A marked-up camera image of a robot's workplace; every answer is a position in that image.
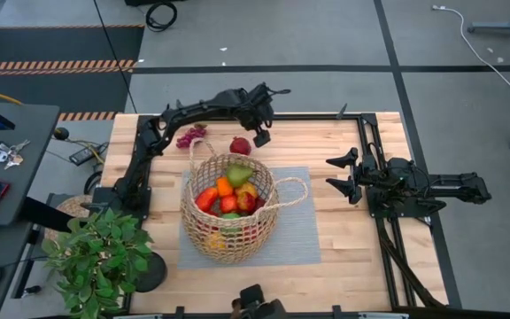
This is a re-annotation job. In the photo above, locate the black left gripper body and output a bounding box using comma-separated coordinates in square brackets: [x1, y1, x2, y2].
[236, 82, 278, 133]

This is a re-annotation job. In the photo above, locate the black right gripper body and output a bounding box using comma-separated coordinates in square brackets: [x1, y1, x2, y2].
[355, 153, 410, 204]

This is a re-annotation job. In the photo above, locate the red pomegranate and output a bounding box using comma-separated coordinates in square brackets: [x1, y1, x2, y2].
[229, 136, 253, 157]

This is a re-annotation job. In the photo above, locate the green pear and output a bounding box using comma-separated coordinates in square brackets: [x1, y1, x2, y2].
[224, 163, 255, 189]

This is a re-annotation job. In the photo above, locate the orange red mango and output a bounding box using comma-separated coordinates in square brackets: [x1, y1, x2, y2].
[236, 181, 259, 198]

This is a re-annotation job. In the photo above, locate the orange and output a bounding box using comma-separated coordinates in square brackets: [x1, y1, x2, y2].
[215, 176, 235, 198]

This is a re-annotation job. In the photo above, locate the red yellow peach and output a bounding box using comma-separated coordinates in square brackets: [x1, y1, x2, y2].
[236, 193, 258, 213]

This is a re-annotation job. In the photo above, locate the round red tomato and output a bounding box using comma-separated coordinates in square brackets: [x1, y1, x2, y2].
[219, 194, 239, 214]

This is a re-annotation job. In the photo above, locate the long red orange pepper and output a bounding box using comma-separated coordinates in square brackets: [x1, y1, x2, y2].
[195, 186, 220, 213]

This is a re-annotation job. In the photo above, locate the yellow lemon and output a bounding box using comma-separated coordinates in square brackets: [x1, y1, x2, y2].
[205, 232, 226, 250]

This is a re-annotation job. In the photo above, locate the woven wicker basket with handles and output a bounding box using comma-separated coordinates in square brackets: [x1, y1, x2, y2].
[179, 137, 309, 266]

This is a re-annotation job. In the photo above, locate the purple grape bunch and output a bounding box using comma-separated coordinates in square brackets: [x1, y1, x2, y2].
[175, 125, 208, 150]

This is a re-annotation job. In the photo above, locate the grey woven table mat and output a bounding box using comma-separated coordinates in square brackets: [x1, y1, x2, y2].
[177, 167, 322, 270]

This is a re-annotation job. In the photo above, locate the black plant pot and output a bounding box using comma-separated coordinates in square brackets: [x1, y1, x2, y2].
[133, 252, 169, 295]

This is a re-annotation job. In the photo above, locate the black power adapter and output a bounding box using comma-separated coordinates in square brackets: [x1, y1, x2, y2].
[68, 144, 108, 167]

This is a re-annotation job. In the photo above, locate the grey desk base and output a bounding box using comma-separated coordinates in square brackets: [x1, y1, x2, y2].
[466, 0, 510, 35]

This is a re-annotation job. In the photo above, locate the round woven placemat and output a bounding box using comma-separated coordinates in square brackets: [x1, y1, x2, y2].
[44, 194, 95, 243]

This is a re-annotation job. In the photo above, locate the black hazard striped floor mat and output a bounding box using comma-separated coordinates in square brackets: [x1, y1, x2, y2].
[0, 25, 145, 121]

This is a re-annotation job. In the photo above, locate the green leafy plant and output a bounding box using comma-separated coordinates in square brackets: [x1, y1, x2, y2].
[40, 208, 155, 319]

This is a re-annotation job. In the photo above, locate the dark grey desk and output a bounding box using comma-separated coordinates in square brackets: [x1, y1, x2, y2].
[0, 101, 61, 319]

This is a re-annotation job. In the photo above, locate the key bunch with fob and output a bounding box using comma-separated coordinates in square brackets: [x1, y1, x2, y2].
[0, 139, 32, 171]

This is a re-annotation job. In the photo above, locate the black aluminium table frame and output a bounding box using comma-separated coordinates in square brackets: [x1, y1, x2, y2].
[124, 113, 451, 319]

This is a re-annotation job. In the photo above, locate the coiled black cable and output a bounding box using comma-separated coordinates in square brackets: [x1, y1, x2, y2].
[144, 1, 179, 33]

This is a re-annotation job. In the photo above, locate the black camera device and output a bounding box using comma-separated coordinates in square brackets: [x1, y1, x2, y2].
[230, 283, 290, 319]

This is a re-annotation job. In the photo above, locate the thin black floor cable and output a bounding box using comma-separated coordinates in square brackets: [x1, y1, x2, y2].
[93, 0, 139, 114]

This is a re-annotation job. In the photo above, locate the white floor cable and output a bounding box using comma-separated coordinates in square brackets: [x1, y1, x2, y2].
[431, 4, 510, 91]

